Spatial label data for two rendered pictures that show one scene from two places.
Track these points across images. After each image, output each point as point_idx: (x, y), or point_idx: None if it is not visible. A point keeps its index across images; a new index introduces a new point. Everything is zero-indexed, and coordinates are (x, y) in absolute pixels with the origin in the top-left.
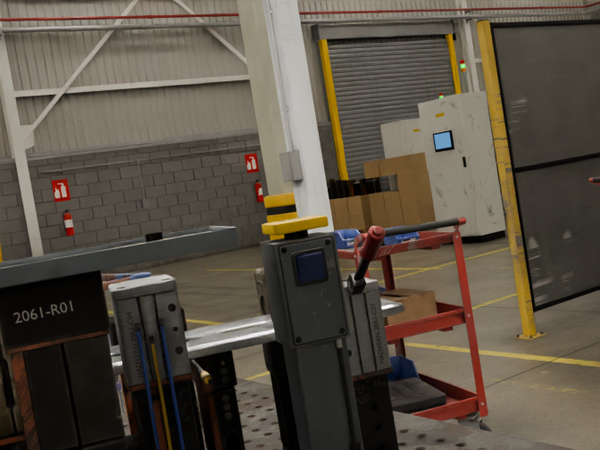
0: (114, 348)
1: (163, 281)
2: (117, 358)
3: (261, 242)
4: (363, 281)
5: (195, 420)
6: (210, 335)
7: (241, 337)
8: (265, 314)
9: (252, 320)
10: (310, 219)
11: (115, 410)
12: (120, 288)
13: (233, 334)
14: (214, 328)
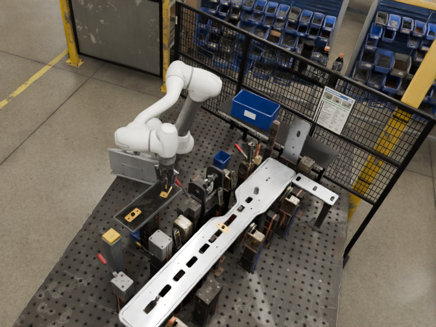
0: (197, 269)
1: (150, 237)
2: (183, 259)
3: (121, 236)
4: (111, 273)
5: (150, 257)
6: (170, 281)
7: (154, 276)
8: (169, 308)
9: (168, 299)
10: (105, 233)
11: None
12: (157, 230)
13: (161, 281)
14: (177, 291)
